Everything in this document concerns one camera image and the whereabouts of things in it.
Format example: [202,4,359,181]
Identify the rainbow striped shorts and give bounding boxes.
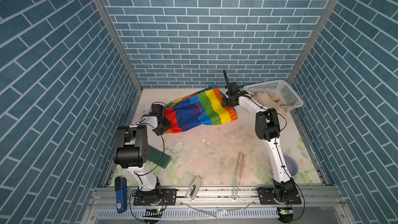
[165,86,238,133]

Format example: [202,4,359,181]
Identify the beige shorts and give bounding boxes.
[252,92,297,116]

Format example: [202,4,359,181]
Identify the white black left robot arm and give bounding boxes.
[113,102,171,194]

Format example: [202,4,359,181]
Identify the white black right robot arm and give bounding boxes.
[221,70,298,202]

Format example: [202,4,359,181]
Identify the dark green rectangular block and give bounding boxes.
[148,146,172,169]

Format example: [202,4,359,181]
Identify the white plastic laundry basket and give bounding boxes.
[243,80,304,109]

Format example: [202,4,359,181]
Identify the blue handheld tool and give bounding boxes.
[115,176,127,214]

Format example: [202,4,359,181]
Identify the lavender bowl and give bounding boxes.
[284,154,299,177]

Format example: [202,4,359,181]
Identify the clear plastic strip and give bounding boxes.
[177,201,255,218]

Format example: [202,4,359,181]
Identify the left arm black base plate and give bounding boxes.
[131,188,177,206]

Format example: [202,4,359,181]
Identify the aluminium front rail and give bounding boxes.
[89,184,346,209]

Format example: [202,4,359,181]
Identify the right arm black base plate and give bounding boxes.
[255,187,302,205]

